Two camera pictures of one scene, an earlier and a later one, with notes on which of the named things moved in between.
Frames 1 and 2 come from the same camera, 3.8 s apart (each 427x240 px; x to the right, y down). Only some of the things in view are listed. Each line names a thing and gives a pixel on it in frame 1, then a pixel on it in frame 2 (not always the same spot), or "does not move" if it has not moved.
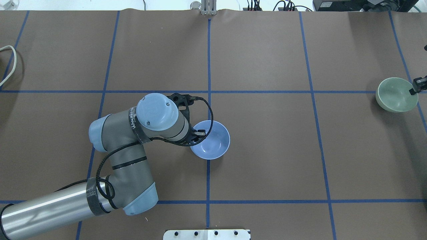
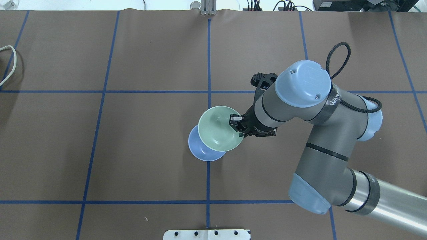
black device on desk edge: [367, 5] does not move
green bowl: [393, 94] → [215, 131]
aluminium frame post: [208, 7] does not move
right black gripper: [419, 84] → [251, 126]
